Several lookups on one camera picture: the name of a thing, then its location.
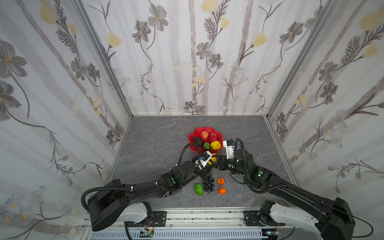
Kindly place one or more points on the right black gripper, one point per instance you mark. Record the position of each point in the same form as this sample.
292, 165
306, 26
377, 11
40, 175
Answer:
220, 159

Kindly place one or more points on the yellow fake pear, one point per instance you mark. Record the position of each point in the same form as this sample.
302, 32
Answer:
212, 159

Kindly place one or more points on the green fake lime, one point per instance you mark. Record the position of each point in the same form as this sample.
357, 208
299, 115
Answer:
199, 189

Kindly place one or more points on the yellow fake lemon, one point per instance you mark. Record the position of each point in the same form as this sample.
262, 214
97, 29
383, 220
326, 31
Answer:
215, 145

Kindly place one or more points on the dark purple fake mangosteen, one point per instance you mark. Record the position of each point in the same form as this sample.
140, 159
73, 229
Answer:
206, 146

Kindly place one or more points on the dark fake avocado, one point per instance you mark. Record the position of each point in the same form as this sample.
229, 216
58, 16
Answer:
198, 141

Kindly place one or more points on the red crinkled fake fruit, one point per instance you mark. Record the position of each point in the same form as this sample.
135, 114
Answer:
204, 135

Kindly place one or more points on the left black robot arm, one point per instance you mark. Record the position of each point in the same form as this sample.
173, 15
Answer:
106, 204

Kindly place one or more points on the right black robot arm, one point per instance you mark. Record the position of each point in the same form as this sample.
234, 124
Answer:
330, 219

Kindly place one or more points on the black fake grape bunch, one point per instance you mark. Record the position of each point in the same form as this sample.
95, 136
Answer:
208, 184

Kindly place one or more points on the orange fake tangerine upper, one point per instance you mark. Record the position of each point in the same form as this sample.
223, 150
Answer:
220, 181

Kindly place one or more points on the orange fake tangerine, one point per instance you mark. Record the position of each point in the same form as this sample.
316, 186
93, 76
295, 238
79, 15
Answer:
222, 191
220, 181

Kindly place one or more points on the orange fake tangerine lower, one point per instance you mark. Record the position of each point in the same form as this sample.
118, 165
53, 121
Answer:
222, 191

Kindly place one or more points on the red flower-shaped fruit bowl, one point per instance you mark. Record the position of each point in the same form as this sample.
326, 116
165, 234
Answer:
210, 130

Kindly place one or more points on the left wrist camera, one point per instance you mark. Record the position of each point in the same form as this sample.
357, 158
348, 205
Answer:
203, 160

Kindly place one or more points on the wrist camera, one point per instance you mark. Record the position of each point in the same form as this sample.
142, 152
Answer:
203, 160
229, 146

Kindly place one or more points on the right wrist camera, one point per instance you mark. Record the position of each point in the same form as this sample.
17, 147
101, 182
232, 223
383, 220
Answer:
229, 146

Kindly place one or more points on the aluminium mounting rail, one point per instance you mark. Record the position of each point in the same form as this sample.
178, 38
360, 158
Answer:
139, 216

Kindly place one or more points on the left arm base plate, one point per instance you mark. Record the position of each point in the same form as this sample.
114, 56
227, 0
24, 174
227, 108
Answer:
158, 219

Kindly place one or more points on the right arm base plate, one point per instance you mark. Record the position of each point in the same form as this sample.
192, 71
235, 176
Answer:
255, 218

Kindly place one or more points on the white perforated cable duct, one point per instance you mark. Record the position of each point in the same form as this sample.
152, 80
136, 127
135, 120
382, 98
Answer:
199, 234

